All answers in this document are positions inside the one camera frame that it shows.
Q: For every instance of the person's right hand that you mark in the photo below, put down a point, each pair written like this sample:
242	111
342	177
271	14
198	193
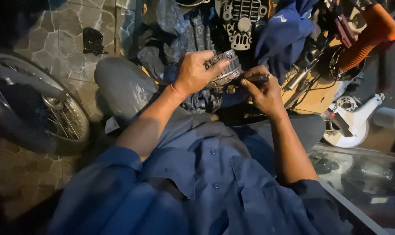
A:
266	94

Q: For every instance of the person's left hand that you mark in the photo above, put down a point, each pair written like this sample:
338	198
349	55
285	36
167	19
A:
192	73

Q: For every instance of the person's right fingers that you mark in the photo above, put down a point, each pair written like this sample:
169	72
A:
254	76

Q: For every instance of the dark metal hand tool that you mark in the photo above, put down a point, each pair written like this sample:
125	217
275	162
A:
256	78

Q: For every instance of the grey metal stator coil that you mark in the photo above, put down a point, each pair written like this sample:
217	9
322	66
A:
225	70

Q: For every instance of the silver metal rod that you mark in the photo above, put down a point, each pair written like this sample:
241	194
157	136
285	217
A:
297	80

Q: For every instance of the blue cloth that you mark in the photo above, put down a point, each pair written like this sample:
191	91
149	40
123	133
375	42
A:
285	36

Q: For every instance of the grey metal engine cover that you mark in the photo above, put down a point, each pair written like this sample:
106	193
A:
242	22

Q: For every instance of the orange wrist band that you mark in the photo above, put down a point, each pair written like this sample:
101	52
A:
177	91

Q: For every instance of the dark patterned cloth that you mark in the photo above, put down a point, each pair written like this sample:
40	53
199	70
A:
181	42

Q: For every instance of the black round fan motor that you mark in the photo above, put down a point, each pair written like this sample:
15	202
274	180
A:
344	65

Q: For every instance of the white fan housing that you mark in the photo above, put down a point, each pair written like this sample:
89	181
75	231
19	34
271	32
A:
350	120

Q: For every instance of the orange ribbed power tool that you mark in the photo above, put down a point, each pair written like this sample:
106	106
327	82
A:
368	36

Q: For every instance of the white cylindrical motor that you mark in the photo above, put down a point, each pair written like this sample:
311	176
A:
390	118

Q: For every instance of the glass display cabinet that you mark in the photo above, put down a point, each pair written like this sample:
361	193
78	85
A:
357	186

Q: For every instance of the black plastic scrap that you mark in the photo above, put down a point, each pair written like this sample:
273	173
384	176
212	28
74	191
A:
93	41

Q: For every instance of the motorcycle wheel with spokes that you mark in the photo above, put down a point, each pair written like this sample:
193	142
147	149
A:
42	104

